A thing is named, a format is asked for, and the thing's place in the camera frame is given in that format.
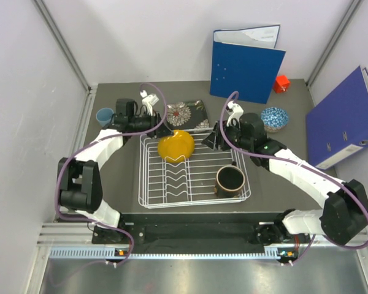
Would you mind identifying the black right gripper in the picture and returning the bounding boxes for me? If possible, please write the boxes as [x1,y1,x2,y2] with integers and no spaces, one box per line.
[202,120,253,152]

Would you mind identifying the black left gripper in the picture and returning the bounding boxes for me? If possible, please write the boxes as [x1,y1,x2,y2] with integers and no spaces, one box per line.
[128,109,174,138]

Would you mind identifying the yellow plate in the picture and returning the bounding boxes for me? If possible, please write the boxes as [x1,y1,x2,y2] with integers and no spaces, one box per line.
[158,130,195,164]

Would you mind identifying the black square plate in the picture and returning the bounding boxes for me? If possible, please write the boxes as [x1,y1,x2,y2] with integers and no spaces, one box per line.
[166,100,210,132]

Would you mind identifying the white wire dish rack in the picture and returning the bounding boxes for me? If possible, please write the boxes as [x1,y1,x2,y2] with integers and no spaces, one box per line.
[138,128,251,209]

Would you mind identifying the dark brown mug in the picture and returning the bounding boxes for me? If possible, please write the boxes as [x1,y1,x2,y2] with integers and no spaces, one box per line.
[214,161,246,198]

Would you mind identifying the light blue cup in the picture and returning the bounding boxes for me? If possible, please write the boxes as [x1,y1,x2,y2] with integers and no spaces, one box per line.
[96,107,114,127]

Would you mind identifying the blue patterned bowl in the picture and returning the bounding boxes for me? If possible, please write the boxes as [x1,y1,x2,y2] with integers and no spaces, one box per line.
[261,107,289,129]

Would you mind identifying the brown floral patterned bowl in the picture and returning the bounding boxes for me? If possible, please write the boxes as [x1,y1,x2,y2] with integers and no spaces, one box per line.
[264,125,284,133]

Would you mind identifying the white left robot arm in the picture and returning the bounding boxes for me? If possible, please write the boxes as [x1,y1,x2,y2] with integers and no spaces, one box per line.
[55,90,173,243]

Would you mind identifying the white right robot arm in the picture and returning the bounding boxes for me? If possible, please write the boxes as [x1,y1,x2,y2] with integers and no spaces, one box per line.
[202,102,368,247]

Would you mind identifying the blue standing binder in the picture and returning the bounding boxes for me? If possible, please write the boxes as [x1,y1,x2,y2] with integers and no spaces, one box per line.
[210,24,286,104]

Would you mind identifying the small orange object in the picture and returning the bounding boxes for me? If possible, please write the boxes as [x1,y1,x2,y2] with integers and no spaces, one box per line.
[273,75,291,94]

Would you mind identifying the purple leaning binder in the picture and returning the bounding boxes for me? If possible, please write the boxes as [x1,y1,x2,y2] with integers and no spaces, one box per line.
[306,66,368,170]

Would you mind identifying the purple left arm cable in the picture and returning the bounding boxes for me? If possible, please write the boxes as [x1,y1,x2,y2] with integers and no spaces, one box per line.
[55,82,168,266]

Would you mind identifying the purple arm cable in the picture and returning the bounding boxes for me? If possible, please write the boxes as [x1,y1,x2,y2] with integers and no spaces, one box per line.
[55,82,168,266]
[220,91,368,267]

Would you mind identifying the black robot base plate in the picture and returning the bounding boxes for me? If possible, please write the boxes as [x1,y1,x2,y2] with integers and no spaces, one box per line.
[91,211,313,246]

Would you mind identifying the slotted cable duct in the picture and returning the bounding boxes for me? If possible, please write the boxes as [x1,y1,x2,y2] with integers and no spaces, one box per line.
[49,247,296,260]

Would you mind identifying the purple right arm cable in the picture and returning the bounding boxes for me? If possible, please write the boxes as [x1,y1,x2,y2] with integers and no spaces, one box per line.
[220,91,368,267]

